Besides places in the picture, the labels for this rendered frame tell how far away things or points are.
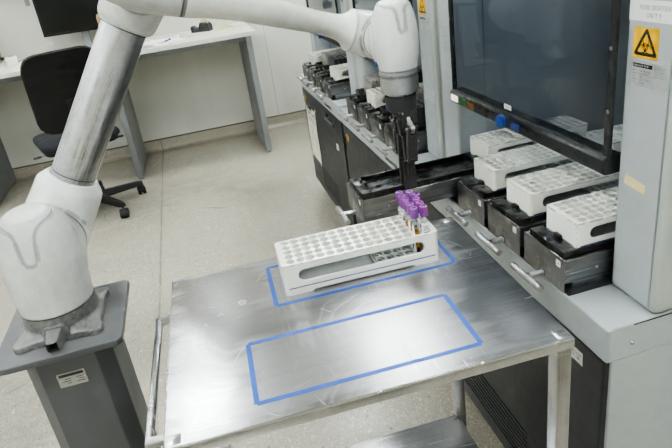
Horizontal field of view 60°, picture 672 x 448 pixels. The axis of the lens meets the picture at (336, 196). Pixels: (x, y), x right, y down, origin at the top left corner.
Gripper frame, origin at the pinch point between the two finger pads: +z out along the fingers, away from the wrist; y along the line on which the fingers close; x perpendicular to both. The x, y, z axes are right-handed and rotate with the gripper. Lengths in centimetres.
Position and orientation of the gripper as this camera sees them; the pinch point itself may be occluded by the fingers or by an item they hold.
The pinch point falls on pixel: (407, 172)
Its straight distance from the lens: 147.1
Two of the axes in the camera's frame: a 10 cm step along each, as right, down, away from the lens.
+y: -2.6, -3.5, 9.0
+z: 1.3, 9.1, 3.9
